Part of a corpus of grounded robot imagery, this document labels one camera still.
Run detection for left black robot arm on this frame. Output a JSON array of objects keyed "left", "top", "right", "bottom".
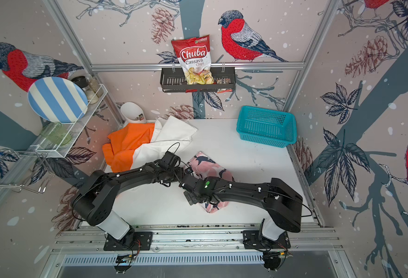
[{"left": 72, "top": 151, "right": 184, "bottom": 240}]

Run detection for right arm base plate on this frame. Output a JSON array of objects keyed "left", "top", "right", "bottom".
[{"left": 242, "top": 230, "right": 291, "bottom": 251}]

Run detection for dark lid spice jar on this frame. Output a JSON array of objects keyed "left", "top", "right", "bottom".
[{"left": 71, "top": 76, "right": 98, "bottom": 105}]

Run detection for clear acrylic wall shelf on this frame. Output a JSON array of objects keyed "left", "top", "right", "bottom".
[{"left": 29, "top": 84, "right": 108, "bottom": 158}]

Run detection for metal wire wall hooks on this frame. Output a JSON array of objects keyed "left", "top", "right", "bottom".
[{"left": 0, "top": 152, "right": 55, "bottom": 194}]

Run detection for orange cloth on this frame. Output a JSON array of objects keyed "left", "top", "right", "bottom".
[{"left": 102, "top": 123, "right": 155, "bottom": 173}]

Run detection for red Chuba chips bag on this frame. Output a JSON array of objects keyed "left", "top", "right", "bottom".
[{"left": 171, "top": 35, "right": 214, "bottom": 85}]

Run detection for aluminium front rail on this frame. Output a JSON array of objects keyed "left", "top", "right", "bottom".
[{"left": 49, "top": 223, "right": 344, "bottom": 254}]

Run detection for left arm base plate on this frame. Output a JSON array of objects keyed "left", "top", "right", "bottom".
[{"left": 103, "top": 232, "right": 153, "bottom": 251}]

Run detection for teal plastic basket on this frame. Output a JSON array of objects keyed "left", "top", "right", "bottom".
[{"left": 236, "top": 106, "right": 297, "bottom": 148}]

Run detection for blue white striped plate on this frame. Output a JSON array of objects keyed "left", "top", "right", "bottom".
[{"left": 28, "top": 77, "right": 89, "bottom": 123}]

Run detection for white patterned cup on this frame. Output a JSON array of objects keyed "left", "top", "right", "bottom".
[{"left": 120, "top": 102, "right": 147, "bottom": 123}]

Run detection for pink shark print shorts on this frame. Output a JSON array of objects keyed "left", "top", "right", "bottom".
[{"left": 186, "top": 151, "right": 235, "bottom": 214}]

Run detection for green glass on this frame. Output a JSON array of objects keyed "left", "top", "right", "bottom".
[{"left": 40, "top": 122, "right": 72, "bottom": 146}]

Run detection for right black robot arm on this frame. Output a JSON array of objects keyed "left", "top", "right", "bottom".
[{"left": 180, "top": 174, "right": 303, "bottom": 233}]

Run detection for white cloth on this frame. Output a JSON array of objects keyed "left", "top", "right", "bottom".
[{"left": 131, "top": 116, "right": 198, "bottom": 170}]

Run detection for black wire wall basket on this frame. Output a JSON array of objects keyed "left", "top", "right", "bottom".
[{"left": 160, "top": 67, "right": 236, "bottom": 93}]

